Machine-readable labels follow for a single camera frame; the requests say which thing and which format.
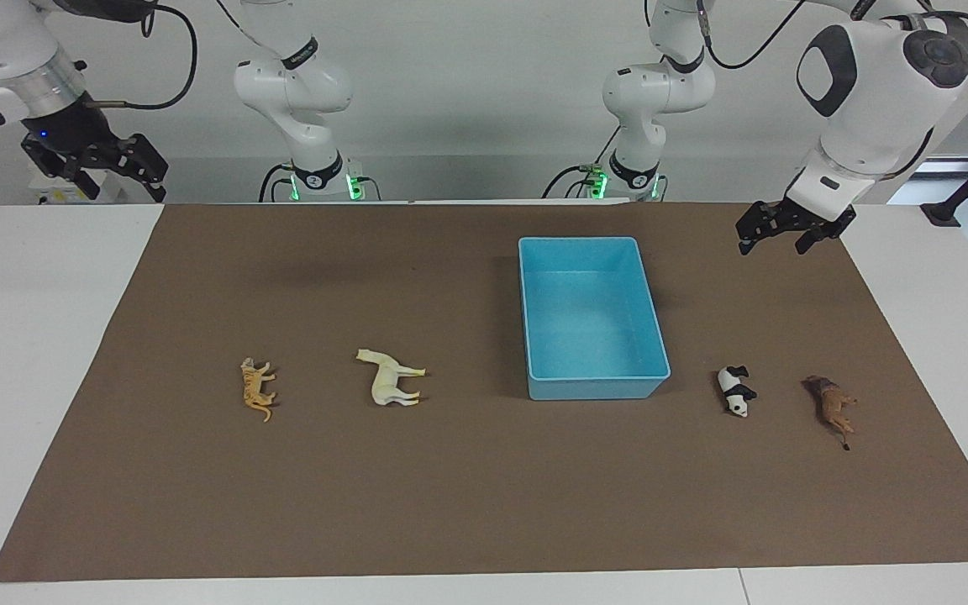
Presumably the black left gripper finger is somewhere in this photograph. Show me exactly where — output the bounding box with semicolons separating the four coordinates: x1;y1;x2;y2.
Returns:
736;214;775;255
795;220;842;255

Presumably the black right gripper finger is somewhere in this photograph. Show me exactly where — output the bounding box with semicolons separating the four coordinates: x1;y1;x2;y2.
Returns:
118;133;170;203
55;164;103;201

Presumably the black white panda toy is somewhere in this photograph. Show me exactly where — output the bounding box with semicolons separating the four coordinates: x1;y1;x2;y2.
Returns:
718;366;758;418

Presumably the brown lion toy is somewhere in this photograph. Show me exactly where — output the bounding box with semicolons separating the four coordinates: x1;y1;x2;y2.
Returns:
802;376;859;453

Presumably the orange tiger toy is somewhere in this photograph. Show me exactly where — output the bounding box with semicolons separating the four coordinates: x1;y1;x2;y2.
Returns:
239;357;277;423

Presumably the cream horse toy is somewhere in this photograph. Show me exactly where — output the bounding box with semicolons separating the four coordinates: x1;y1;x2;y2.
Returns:
355;349;428;408

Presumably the white socket box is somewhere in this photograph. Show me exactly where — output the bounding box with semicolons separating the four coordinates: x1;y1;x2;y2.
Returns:
30;172;124;205

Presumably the light blue storage box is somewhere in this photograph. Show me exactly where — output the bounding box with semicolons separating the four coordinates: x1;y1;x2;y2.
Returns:
518;236;671;401

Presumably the brown table mat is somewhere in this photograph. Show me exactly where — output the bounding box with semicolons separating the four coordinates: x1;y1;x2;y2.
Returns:
0;203;968;582

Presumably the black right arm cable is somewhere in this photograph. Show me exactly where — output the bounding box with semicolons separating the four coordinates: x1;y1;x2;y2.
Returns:
85;0;199;112

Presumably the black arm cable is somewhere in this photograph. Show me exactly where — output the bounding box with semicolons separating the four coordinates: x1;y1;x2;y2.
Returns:
698;0;968;70
85;0;199;112

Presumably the black base cable bundle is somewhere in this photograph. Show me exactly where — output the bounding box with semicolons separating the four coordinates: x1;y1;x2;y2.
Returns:
259;164;296;203
543;126;619;201

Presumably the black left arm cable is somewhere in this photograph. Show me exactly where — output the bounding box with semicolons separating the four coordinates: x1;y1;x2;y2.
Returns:
698;0;968;70

